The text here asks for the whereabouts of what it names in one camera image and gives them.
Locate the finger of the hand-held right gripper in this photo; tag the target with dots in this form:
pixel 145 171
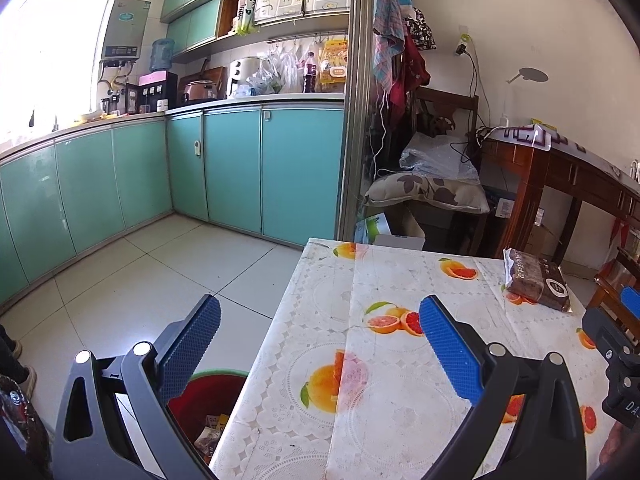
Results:
pixel 631 301
pixel 607 332

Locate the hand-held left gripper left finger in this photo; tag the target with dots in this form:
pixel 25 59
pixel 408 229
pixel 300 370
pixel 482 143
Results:
pixel 192 345

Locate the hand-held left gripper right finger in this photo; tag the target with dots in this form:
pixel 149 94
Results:
pixel 450 350

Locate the red bucket green rim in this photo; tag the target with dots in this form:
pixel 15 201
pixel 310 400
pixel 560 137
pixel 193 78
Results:
pixel 200 395

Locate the brown wooden chair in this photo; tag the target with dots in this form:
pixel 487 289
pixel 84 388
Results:
pixel 612 280

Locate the brown bread packet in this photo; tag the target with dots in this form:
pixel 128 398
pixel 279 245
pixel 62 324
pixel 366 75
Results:
pixel 537 280

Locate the fruit print tablecloth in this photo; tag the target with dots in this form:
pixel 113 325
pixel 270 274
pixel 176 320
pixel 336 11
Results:
pixel 390 280

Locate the cardboard box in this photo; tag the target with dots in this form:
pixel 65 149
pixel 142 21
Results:
pixel 542 242

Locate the green white box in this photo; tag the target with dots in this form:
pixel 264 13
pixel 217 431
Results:
pixel 375 230

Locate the wooden desk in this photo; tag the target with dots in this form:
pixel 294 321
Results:
pixel 565 170

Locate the leaf print pillow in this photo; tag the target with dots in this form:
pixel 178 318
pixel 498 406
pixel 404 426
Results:
pixel 430 192

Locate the person's beige shoe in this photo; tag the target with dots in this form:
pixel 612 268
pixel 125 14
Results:
pixel 29 380
pixel 16 349

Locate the purple patterned white mat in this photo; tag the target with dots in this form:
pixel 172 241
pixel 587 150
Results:
pixel 540 137

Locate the person's printed clothing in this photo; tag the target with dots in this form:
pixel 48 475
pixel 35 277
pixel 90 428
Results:
pixel 17 420

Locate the crumpled clear plastic bag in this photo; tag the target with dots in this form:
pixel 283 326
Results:
pixel 435 157

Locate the teal lower kitchen cabinets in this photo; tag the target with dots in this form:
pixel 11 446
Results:
pixel 300 170

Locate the dark wooden chair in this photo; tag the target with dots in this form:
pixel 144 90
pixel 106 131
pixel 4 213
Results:
pixel 445 100

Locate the rice cooker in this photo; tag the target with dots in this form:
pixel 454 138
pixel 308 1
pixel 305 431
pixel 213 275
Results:
pixel 200 92

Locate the black pink drink dispenser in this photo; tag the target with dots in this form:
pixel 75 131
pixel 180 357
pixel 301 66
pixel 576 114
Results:
pixel 150 92

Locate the red garment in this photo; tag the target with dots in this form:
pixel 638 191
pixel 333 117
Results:
pixel 410 80

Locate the bunch of plastic bags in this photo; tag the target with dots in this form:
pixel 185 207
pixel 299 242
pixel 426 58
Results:
pixel 275 72

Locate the blue water jug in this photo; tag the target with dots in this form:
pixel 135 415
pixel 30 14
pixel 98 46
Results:
pixel 161 55

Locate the cola bottle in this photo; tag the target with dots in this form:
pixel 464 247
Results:
pixel 310 75

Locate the yellow snack packs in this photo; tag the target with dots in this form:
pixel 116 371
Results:
pixel 334 67

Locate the window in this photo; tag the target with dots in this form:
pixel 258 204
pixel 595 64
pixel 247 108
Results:
pixel 50 60

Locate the plaid shirt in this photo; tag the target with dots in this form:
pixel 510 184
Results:
pixel 387 35

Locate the black white floral cloth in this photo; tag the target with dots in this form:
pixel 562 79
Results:
pixel 422 30

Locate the white green packet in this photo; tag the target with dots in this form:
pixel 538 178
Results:
pixel 246 10

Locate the metal sliding door frame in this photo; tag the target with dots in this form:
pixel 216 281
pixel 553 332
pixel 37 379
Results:
pixel 357 110

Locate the wall charger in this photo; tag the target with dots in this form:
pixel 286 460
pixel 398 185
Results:
pixel 462 46

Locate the wall water heater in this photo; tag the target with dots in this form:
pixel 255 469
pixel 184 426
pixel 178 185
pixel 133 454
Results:
pixel 125 30

